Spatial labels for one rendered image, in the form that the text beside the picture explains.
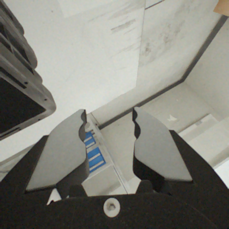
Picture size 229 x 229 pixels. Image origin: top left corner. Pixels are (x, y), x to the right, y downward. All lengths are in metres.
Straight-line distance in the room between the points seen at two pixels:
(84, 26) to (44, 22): 0.09
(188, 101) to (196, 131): 0.73
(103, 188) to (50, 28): 2.66
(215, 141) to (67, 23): 3.20
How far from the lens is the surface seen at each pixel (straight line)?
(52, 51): 0.41
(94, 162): 1.91
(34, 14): 0.37
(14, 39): 0.25
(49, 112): 0.20
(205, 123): 3.32
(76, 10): 0.38
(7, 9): 0.35
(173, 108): 3.17
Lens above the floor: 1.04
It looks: 22 degrees down
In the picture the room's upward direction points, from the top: 148 degrees clockwise
